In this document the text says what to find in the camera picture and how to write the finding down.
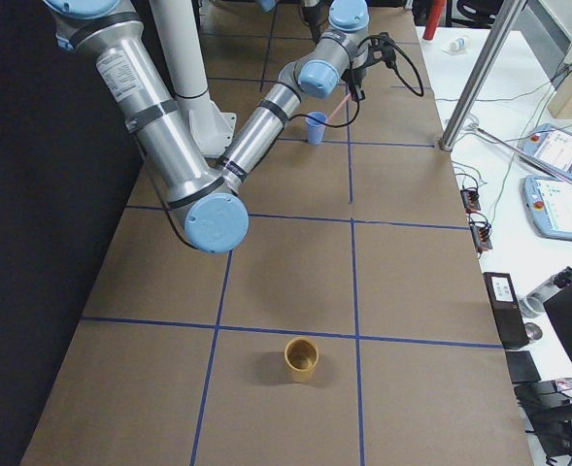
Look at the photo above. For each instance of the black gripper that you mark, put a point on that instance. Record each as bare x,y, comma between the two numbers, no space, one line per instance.
358,74

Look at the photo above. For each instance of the blue paper cup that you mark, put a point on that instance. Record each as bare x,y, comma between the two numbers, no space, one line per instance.
315,126

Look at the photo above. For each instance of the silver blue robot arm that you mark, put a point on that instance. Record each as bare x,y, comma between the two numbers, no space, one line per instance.
201,153

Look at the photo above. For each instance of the yellow cup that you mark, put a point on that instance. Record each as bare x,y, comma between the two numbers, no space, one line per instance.
301,359

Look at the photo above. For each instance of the small plastic bottle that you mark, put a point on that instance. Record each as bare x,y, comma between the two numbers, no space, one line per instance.
459,44

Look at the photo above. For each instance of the red cylinder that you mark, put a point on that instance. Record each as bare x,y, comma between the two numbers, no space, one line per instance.
437,8

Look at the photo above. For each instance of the upper small circuit board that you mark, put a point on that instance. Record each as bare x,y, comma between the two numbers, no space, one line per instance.
470,200

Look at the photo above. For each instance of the small circuit board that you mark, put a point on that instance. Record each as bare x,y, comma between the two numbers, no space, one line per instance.
470,200
480,232

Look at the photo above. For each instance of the lower small circuit board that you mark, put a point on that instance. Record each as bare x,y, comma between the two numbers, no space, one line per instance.
480,232

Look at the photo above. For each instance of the upper teach pendant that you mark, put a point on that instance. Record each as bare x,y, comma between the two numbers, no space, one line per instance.
552,145

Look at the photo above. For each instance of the teach pendant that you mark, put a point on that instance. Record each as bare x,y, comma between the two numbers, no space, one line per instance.
549,206
552,145

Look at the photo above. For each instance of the long metal rod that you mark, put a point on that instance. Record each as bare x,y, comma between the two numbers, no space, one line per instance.
542,166

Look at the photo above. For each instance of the lower teach pendant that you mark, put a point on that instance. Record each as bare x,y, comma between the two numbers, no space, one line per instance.
549,206

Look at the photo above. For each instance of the black box with label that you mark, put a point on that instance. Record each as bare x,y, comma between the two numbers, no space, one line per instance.
505,309

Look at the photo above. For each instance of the silver metal cylinder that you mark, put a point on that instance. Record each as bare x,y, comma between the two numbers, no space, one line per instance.
532,304

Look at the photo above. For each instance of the black flat pad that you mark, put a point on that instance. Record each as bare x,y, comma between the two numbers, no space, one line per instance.
521,367

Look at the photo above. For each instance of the black stand base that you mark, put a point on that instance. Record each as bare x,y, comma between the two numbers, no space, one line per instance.
548,406

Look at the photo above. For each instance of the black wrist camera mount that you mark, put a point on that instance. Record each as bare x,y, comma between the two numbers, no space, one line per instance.
380,48

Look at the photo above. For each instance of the aluminium frame post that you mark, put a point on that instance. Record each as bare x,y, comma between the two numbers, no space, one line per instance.
509,13

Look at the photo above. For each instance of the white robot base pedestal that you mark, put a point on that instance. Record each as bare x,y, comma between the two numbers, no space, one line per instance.
211,129

